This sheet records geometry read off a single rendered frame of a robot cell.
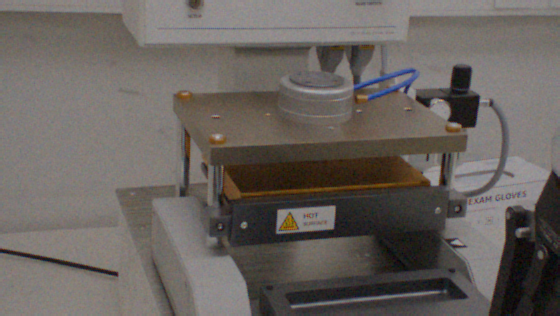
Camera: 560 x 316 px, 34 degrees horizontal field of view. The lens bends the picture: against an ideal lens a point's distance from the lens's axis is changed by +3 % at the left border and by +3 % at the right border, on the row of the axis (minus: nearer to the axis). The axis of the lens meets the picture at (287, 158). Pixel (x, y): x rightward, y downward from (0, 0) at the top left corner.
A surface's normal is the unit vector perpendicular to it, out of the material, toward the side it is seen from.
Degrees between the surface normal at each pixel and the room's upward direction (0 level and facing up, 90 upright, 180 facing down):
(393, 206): 90
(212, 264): 0
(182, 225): 0
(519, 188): 86
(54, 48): 90
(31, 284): 0
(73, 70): 90
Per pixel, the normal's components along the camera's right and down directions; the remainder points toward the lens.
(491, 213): 0.44, 0.33
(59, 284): 0.06, -0.94
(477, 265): 0.25, -0.49
